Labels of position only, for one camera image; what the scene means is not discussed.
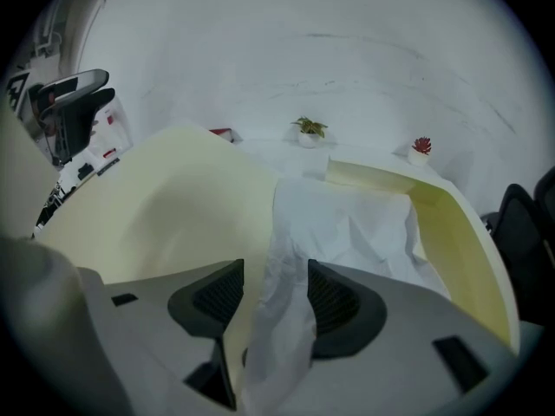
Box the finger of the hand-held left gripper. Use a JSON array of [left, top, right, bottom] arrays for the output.
[[37, 68, 110, 102], [39, 88, 116, 165]]

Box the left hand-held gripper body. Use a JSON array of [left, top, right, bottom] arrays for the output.
[[5, 72, 60, 146]]

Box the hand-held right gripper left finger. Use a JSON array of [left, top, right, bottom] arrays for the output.
[[77, 257, 245, 416]]

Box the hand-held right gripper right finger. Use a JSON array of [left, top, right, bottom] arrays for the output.
[[303, 257, 532, 416]]

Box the white sheet of paper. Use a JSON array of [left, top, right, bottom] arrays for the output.
[[240, 175, 452, 416]]

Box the white bag with red labels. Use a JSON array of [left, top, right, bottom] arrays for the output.
[[86, 96, 134, 166]]

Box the red box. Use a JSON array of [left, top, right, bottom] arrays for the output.
[[208, 127, 240, 145]]

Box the black mesh chair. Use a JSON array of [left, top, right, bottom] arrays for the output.
[[480, 183, 555, 325]]

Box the red potted plant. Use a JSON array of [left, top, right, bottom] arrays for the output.
[[407, 136, 434, 167]]

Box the green potted plant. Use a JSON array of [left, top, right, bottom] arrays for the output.
[[285, 116, 330, 149]]

